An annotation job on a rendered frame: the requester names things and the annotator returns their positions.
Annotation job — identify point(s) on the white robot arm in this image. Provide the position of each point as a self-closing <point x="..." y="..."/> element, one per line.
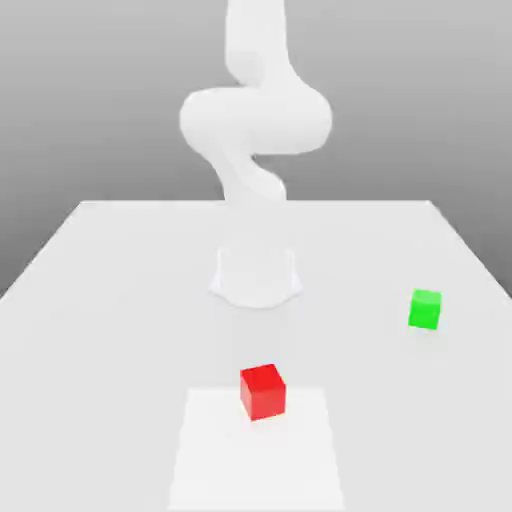
<point x="256" y="120"/>

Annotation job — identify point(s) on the small red cube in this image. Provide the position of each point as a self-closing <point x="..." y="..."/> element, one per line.
<point x="262" y="392"/>

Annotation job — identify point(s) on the small green cube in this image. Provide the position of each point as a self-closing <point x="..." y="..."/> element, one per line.
<point x="424" y="310"/>

